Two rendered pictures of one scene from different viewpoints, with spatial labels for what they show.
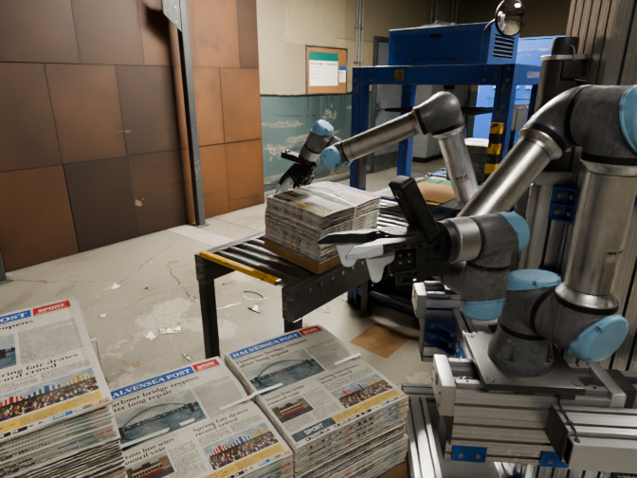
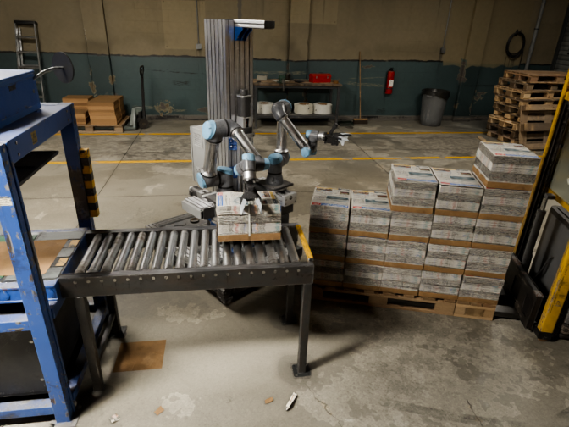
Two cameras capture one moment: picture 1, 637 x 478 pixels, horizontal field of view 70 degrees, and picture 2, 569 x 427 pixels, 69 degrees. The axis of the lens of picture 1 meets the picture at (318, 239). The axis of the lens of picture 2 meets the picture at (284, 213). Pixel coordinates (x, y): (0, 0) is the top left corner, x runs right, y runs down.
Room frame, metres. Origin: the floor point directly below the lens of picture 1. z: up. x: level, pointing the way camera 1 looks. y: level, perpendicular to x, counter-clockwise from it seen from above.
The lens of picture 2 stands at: (3.35, 1.68, 2.03)
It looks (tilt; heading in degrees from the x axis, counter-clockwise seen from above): 25 degrees down; 221
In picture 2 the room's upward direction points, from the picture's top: 2 degrees clockwise
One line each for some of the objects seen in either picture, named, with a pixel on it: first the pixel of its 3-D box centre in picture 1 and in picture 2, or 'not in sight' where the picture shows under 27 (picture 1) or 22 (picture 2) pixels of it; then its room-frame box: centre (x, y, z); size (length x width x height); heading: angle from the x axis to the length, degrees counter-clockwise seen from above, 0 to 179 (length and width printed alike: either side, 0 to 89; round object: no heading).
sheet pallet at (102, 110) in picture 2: not in sight; (92, 113); (-0.30, -6.46, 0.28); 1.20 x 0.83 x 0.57; 140
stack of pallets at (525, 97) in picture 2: not in sight; (533, 107); (-6.13, -0.14, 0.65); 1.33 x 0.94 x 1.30; 144
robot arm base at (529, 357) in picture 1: (522, 340); (274, 176); (0.97, -0.50, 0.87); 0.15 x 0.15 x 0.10
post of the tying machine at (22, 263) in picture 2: (357, 193); (35, 302); (2.90, -0.26, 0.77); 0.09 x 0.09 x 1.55; 50
